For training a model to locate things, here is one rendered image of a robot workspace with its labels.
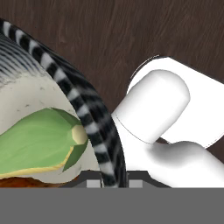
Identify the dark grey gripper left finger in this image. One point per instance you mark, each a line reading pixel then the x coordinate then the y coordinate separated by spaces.
pixel 92 183

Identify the black and white striped bowl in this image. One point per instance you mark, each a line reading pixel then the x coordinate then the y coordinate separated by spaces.
pixel 32 93

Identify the brown chicken drumstick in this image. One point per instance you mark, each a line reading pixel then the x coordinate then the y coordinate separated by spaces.
pixel 20 182

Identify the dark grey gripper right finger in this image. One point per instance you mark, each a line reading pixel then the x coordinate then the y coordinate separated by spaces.
pixel 136 183

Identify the white rounded object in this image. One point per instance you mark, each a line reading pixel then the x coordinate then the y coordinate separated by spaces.
pixel 163 105

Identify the green husked corn cob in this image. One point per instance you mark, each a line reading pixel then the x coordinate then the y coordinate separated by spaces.
pixel 38 140

